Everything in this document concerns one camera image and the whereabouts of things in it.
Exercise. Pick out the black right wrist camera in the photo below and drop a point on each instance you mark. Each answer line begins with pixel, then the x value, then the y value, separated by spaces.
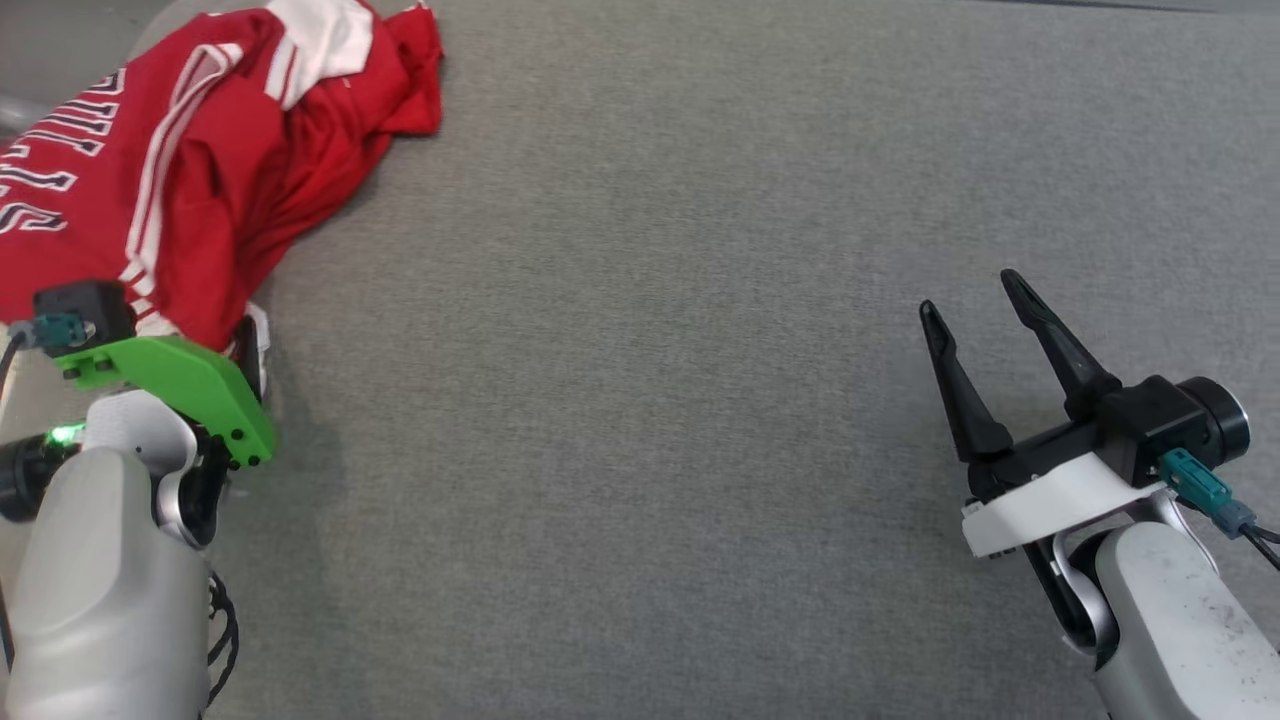
pixel 1145 420

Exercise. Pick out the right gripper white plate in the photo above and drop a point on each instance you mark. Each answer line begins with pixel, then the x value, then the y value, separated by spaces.
pixel 1050 500

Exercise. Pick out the red basketball jersey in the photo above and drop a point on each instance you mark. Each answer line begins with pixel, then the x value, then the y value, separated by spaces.
pixel 60 260

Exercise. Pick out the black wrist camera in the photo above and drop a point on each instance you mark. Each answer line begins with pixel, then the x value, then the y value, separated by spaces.
pixel 1145 420
pixel 85 305

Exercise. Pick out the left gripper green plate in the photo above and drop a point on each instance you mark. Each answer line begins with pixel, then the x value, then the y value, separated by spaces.
pixel 190 385

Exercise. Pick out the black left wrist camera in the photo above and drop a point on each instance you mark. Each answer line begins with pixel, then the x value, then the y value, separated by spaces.
pixel 85 305

